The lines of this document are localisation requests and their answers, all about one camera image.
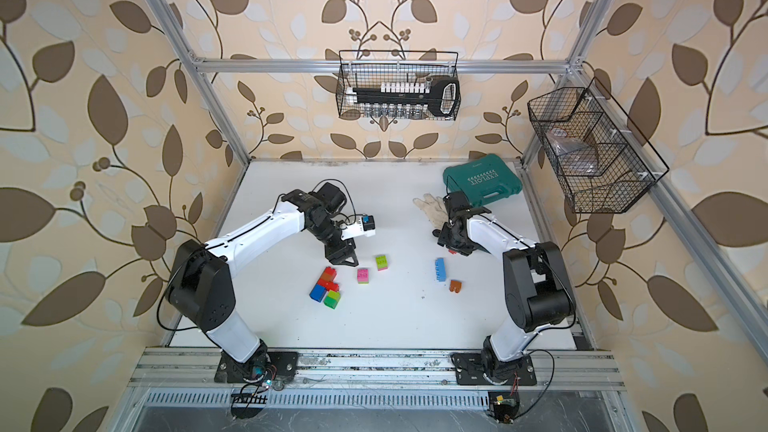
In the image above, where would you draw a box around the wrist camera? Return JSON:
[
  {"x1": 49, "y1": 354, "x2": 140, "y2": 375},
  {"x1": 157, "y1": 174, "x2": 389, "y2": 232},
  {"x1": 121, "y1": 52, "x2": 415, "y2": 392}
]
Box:
[
  {"x1": 443, "y1": 191, "x2": 471, "y2": 217},
  {"x1": 341, "y1": 215, "x2": 376, "y2": 240}
]

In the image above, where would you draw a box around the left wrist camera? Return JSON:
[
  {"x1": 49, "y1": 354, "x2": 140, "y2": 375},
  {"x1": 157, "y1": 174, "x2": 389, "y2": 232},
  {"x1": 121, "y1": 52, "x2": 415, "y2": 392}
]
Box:
[{"x1": 341, "y1": 215, "x2": 376, "y2": 240}]

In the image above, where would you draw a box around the small red lego brick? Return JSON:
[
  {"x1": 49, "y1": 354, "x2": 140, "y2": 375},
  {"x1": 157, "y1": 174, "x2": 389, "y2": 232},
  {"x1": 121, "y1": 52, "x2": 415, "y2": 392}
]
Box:
[{"x1": 317, "y1": 280, "x2": 340, "y2": 292}]

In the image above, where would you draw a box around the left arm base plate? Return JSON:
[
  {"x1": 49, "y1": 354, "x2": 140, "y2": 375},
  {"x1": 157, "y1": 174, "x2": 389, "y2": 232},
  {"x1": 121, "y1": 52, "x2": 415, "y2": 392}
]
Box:
[{"x1": 214, "y1": 351, "x2": 299, "y2": 384}]

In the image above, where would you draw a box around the right wire basket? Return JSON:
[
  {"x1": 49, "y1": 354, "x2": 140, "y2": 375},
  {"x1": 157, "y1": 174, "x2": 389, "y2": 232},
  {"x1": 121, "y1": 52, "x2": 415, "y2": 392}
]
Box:
[{"x1": 527, "y1": 78, "x2": 670, "y2": 214}]

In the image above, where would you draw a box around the dark green lego brick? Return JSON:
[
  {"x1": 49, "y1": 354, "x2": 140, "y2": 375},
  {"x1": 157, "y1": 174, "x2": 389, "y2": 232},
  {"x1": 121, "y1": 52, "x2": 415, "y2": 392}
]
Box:
[{"x1": 323, "y1": 297, "x2": 338, "y2": 309}]

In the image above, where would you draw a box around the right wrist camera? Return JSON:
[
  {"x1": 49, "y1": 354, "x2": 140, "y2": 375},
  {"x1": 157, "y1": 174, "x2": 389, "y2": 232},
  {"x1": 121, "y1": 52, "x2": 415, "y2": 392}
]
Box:
[{"x1": 443, "y1": 191, "x2": 471, "y2": 217}]

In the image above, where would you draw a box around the wire basket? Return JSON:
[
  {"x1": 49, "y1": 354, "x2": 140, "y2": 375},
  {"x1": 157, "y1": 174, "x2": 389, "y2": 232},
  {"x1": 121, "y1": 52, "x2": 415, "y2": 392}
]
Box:
[
  {"x1": 527, "y1": 78, "x2": 670, "y2": 214},
  {"x1": 335, "y1": 48, "x2": 461, "y2": 121}
]

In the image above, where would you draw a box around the back wire basket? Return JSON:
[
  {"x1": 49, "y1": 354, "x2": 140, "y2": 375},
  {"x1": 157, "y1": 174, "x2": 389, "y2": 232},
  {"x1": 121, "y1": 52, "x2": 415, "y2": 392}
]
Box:
[{"x1": 335, "y1": 48, "x2": 461, "y2": 121}]

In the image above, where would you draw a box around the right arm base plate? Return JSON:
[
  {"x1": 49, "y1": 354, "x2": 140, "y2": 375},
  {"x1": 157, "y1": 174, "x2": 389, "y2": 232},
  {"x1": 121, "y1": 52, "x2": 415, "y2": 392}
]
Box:
[{"x1": 450, "y1": 351, "x2": 538, "y2": 387}]

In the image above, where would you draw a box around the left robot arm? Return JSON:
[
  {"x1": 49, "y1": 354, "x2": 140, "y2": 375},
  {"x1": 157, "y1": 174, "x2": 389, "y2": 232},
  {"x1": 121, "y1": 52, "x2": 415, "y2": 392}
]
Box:
[{"x1": 164, "y1": 179, "x2": 375, "y2": 373}]

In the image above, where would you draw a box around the green plastic tool case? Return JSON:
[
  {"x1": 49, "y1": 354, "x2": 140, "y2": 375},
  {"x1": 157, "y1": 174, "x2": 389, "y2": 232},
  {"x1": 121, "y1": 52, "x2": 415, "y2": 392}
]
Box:
[{"x1": 443, "y1": 154, "x2": 522, "y2": 208}]

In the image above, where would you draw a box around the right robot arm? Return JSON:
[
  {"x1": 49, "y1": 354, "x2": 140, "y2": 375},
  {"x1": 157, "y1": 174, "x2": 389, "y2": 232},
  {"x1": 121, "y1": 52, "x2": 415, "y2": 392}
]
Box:
[{"x1": 435, "y1": 192, "x2": 577, "y2": 384}]

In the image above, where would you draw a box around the plastic bag in basket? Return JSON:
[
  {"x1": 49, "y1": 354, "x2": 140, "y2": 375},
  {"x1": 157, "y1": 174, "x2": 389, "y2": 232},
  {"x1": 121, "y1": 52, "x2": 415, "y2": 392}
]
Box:
[{"x1": 546, "y1": 128, "x2": 599, "y2": 176}]

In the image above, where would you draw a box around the white work glove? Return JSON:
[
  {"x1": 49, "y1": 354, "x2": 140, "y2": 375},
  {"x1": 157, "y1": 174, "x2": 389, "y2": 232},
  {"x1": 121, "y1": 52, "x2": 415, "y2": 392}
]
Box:
[{"x1": 413, "y1": 193, "x2": 448, "y2": 230}]

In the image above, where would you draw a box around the black socket holder set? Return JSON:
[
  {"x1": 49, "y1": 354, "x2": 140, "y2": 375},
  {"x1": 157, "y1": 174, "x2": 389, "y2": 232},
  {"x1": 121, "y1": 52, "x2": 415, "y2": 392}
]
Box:
[{"x1": 336, "y1": 75, "x2": 462, "y2": 120}]

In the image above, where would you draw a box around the dark blue lego brick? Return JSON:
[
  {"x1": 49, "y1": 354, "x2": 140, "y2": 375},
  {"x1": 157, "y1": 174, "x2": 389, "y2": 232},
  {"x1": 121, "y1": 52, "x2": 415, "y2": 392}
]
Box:
[{"x1": 309, "y1": 284, "x2": 327, "y2": 303}]

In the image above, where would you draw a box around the light blue long lego brick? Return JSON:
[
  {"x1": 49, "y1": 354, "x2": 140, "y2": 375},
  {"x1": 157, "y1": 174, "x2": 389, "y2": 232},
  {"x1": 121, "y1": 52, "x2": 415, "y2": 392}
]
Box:
[{"x1": 434, "y1": 257, "x2": 447, "y2": 283}]

